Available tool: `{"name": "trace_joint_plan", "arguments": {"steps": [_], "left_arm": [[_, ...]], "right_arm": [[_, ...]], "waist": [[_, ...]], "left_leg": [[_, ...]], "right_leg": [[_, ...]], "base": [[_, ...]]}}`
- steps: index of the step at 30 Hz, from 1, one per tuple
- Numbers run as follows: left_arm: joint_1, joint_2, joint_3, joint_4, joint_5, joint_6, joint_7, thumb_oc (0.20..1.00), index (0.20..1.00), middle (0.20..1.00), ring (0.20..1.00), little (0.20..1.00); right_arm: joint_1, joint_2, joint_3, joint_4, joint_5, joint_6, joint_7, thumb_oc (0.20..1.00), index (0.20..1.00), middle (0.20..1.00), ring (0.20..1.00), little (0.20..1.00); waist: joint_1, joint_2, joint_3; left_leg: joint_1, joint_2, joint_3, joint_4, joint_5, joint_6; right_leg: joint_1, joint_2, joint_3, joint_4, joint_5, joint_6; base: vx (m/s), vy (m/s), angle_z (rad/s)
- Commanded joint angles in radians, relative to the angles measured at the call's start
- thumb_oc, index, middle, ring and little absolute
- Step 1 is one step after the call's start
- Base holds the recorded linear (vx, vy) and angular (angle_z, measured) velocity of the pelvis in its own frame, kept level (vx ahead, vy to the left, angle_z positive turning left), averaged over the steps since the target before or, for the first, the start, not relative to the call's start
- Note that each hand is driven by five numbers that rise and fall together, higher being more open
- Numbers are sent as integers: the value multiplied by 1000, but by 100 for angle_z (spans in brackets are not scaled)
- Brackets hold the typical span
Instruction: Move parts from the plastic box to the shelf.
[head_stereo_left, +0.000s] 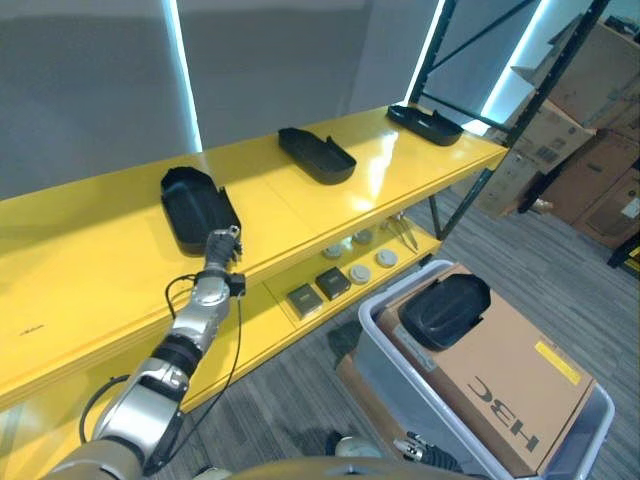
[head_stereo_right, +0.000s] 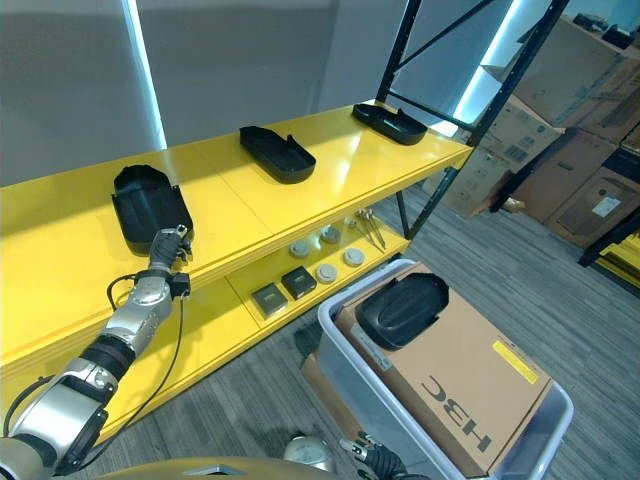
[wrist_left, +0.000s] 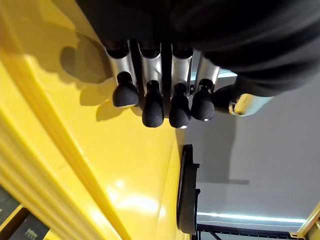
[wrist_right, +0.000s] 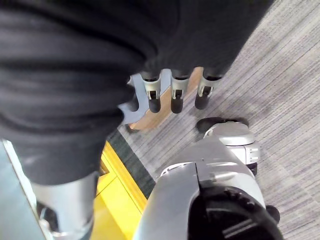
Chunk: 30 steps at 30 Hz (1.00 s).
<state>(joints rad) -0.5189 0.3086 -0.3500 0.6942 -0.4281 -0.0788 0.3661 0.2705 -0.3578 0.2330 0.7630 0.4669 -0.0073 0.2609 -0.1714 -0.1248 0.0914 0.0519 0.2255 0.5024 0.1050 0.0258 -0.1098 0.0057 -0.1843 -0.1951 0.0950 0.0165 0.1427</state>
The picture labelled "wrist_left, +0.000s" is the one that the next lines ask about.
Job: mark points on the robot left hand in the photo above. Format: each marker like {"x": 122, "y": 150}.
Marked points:
{"x": 200, "y": 30}

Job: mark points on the yellow plastic shelf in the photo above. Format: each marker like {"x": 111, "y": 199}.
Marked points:
{"x": 75, "y": 150}

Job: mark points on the black sole-shaped part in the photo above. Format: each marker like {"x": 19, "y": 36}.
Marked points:
{"x": 187, "y": 187}

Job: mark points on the black metal rack frame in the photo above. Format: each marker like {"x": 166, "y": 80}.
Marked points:
{"x": 240, "y": 231}

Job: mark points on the yellow shelf post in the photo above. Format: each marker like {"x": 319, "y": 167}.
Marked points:
{"x": 308, "y": 225}

